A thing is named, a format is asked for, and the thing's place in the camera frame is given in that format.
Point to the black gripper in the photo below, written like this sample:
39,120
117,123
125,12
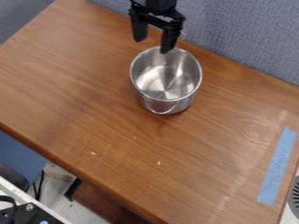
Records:
160,14

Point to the black device bottom left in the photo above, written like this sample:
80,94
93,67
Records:
24,214

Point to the dark fan grille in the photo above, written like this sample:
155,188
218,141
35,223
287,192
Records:
294,197

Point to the stainless steel pot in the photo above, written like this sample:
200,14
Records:
166,79

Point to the black round chair base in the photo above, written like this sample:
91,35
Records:
12,176

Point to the blue tape strip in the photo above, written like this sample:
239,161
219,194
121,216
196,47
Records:
276,168

